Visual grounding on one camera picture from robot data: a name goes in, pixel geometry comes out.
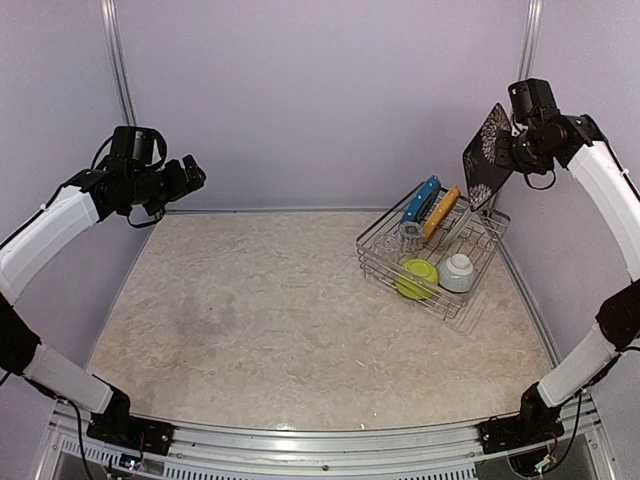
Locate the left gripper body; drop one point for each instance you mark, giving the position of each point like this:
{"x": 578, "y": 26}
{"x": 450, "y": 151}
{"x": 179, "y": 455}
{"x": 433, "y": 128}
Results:
{"x": 153, "y": 192}

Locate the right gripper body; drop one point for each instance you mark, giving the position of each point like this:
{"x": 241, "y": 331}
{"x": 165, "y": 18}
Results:
{"x": 525, "y": 154}

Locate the black floral square plate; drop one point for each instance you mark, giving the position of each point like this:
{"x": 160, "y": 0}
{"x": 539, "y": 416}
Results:
{"x": 483, "y": 176}

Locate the orange polka dot plate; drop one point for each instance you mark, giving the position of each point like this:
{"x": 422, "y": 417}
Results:
{"x": 440, "y": 212}

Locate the pale green round plate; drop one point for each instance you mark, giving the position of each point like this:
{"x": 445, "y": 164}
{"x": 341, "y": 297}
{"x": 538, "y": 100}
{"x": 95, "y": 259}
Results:
{"x": 457, "y": 228}

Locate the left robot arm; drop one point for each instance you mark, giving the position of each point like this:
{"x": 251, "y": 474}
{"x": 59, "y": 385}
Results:
{"x": 79, "y": 204}

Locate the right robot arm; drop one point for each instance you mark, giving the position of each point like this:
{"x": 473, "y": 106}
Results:
{"x": 577, "y": 247}

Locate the blue polka dot plate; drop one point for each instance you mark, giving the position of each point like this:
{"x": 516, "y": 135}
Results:
{"x": 422, "y": 202}

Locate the white ribbed ceramic bowl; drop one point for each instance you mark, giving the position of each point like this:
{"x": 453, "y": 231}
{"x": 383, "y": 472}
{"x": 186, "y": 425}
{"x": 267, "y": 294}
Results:
{"x": 456, "y": 273}

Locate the clear glass cup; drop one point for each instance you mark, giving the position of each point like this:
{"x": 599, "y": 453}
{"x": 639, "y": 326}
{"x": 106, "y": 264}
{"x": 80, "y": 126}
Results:
{"x": 411, "y": 237}
{"x": 387, "y": 246}

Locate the lime green bowl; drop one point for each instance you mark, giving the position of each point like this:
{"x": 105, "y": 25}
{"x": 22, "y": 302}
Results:
{"x": 418, "y": 279}

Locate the aluminium frame rail back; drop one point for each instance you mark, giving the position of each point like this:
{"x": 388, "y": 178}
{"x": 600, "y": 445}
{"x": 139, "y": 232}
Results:
{"x": 285, "y": 210}

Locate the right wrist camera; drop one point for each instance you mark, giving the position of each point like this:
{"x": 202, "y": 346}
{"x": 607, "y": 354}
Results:
{"x": 529, "y": 97}

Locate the wire dish rack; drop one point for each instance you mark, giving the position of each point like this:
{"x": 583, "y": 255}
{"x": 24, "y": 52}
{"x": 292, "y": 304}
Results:
{"x": 479, "y": 241}

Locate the aluminium frame post right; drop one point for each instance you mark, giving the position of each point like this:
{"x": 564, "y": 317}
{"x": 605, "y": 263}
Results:
{"x": 531, "y": 37}

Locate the aluminium frame post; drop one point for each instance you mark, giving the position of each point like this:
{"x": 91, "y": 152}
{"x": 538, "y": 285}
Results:
{"x": 531, "y": 37}
{"x": 117, "y": 60}

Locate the aluminium frame post left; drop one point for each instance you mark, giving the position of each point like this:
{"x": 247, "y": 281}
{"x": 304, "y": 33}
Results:
{"x": 117, "y": 60}

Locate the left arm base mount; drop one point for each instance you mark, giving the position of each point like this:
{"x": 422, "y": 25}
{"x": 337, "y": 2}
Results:
{"x": 141, "y": 434}

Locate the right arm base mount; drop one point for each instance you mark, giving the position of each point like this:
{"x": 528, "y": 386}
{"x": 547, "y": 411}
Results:
{"x": 508, "y": 433}

